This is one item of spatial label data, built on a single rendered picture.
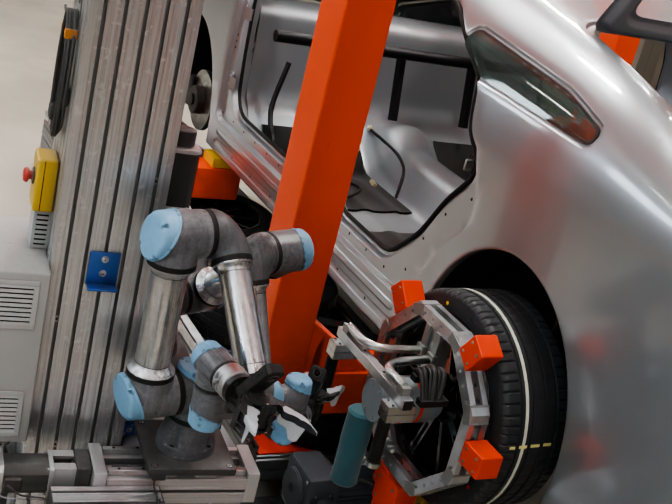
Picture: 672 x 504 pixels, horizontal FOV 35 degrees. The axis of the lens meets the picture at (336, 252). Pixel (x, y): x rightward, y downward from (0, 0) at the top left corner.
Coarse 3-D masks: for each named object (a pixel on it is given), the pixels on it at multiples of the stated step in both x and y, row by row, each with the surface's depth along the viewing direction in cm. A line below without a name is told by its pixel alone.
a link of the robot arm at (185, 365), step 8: (184, 360) 266; (176, 368) 264; (184, 368) 262; (192, 368) 263; (184, 376) 262; (192, 376) 261; (184, 384) 261; (192, 384) 262; (184, 392) 260; (192, 392) 261; (184, 400) 260; (184, 408) 262; (176, 416) 266; (184, 416) 265
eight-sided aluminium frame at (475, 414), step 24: (408, 312) 323; (432, 312) 312; (384, 336) 335; (456, 336) 301; (384, 360) 343; (456, 360) 301; (480, 384) 298; (480, 408) 295; (480, 432) 297; (384, 456) 334; (456, 456) 299; (408, 480) 320; (432, 480) 310; (456, 480) 302
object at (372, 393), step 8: (408, 376) 316; (368, 384) 314; (376, 384) 310; (408, 384) 312; (416, 384) 313; (368, 392) 314; (376, 392) 310; (384, 392) 307; (416, 392) 312; (368, 400) 314; (376, 400) 310; (368, 408) 314; (376, 408) 310; (424, 408) 313; (432, 408) 314; (440, 408) 317; (368, 416) 314; (376, 416) 310; (416, 416) 313; (424, 416) 314; (432, 416) 316
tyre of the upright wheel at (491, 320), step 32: (448, 288) 322; (480, 288) 330; (480, 320) 306; (512, 320) 309; (544, 320) 314; (512, 352) 301; (544, 352) 305; (512, 384) 296; (544, 384) 302; (512, 416) 296; (544, 416) 301; (512, 448) 297; (544, 448) 303; (480, 480) 303; (512, 480) 304; (544, 480) 311
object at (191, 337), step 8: (184, 320) 433; (184, 328) 428; (192, 328) 429; (184, 336) 428; (192, 336) 422; (200, 336) 424; (192, 344) 420; (224, 424) 389; (232, 432) 382; (232, 440) 382; (240, 440) 376; (248, 440) 370; (256, 448) 371; (256, 456) 373
